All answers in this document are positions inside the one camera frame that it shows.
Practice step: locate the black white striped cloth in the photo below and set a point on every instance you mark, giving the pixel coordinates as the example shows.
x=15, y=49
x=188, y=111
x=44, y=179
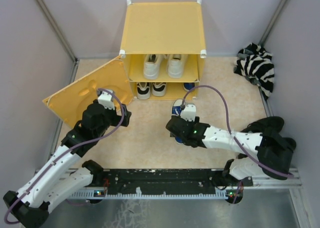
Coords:
x=255, y=64

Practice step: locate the black sneaker upper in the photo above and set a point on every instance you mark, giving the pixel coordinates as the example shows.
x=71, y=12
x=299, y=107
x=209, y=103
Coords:
x=275, y=123

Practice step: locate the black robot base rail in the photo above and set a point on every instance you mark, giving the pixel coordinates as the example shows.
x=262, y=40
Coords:
x=159, y=184

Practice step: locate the yellow cabinet door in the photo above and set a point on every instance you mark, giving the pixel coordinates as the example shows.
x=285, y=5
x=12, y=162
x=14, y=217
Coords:
x=69, y=103

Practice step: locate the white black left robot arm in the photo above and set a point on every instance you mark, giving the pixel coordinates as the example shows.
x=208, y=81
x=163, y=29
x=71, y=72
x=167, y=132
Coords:
x=32, y=204

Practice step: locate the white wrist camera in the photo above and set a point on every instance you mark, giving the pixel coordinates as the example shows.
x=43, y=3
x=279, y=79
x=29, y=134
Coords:
x=189, y=113
x=105, y=98

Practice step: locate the blue canvas shoe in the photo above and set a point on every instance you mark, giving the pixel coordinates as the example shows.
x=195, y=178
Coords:
x=177, y=107
x=188, y=86

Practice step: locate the black sneaker lower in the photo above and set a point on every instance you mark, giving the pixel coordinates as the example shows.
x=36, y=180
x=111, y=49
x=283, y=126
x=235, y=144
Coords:
x=291, y=144

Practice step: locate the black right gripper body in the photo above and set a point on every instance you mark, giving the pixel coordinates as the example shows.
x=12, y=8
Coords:
x=192, y=123

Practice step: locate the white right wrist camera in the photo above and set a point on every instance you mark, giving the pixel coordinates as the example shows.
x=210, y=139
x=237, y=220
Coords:
x=189, y=113

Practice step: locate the black white canvas shoe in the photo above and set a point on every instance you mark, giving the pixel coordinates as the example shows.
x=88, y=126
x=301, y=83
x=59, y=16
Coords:
x=143, y=90
x=159, y=89

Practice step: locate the black sneaker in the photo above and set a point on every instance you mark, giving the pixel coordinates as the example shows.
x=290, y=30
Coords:
x=275, y=123
x=291, y=144

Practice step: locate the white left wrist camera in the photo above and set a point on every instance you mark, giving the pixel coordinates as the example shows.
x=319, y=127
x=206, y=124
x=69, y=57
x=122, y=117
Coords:
x=105, y=98

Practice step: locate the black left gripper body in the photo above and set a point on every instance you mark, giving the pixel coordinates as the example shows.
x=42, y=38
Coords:
x=111, y=118

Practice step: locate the yellow plastic shoe cabinet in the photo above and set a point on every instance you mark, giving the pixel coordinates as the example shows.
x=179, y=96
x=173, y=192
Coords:
x=164, y=28

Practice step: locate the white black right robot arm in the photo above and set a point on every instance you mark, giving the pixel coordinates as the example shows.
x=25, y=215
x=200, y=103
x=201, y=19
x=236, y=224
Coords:
x=266, y=151

